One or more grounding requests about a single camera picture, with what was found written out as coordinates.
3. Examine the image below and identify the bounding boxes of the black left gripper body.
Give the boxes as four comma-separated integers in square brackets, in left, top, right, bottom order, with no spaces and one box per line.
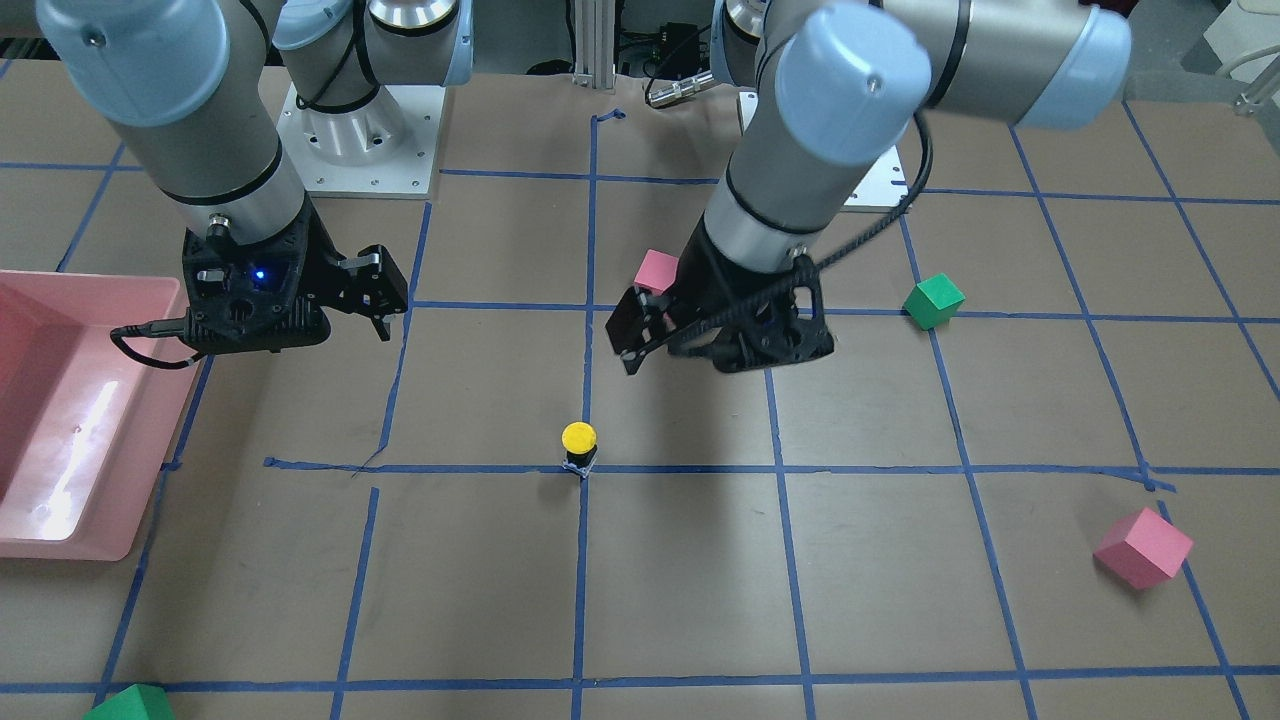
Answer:
[666,222,835,374]

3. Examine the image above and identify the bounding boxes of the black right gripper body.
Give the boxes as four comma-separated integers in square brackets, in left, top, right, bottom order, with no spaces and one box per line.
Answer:
[180,205,346,355]

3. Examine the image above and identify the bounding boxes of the yellow push button switch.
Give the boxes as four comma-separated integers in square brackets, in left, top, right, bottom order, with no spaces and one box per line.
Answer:
[561,420,599,480]

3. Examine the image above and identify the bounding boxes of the green cube by left arm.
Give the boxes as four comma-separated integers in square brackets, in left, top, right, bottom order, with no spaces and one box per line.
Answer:
[902,273,966,331]

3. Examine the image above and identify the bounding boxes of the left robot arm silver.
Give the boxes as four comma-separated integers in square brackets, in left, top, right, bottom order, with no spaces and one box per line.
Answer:
[605,1,1133,375]

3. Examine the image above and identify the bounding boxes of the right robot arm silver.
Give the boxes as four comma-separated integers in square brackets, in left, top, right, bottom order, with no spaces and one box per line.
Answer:
[28,1,474,370]

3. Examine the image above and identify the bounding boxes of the pink cube centre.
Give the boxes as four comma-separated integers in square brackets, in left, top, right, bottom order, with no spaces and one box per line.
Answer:
[634,249,680,295]

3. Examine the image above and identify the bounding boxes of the pink plastic bin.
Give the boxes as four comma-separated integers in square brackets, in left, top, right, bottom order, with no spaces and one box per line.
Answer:
[1,270,196,561]

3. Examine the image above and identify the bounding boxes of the green cube near bin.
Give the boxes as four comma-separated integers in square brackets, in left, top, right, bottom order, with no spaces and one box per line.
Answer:
[82,684,177,720]

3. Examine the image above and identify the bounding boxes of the pink cube near edge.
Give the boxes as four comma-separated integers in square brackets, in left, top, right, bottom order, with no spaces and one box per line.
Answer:
[1093,509,1194,591]

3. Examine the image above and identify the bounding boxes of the aluminium frame post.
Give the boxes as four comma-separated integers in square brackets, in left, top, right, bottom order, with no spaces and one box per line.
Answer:
[570,0,618,94]

